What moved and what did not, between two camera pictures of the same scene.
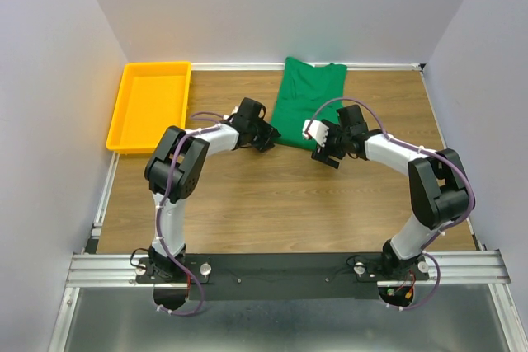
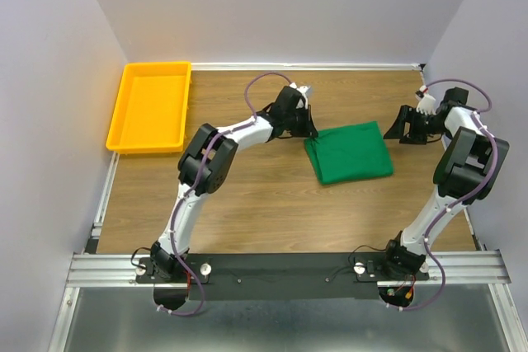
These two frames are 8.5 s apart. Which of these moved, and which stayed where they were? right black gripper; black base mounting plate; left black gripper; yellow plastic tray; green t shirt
Moved: right black gripper; left black gripper; green t shirt
Stayed: black base mounting plate; yellow plastic tray
